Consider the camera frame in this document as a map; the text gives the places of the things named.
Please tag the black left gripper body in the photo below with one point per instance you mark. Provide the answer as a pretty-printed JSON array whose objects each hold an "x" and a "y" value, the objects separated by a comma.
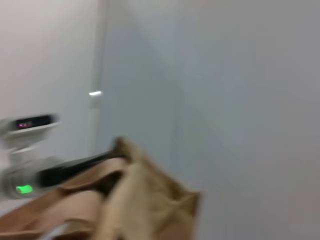
[{"x": 70, "y": 171}]

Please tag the khaki canvas food bag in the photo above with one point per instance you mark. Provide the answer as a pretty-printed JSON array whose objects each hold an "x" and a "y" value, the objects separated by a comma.
[{"x": 140, "y": 200}]

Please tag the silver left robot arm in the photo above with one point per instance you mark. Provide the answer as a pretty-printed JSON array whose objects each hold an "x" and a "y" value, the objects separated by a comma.
[{"x": 17, "y": 185}]

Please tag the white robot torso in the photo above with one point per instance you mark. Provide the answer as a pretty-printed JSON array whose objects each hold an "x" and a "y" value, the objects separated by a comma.
[{"x": 27, "y": 131}]

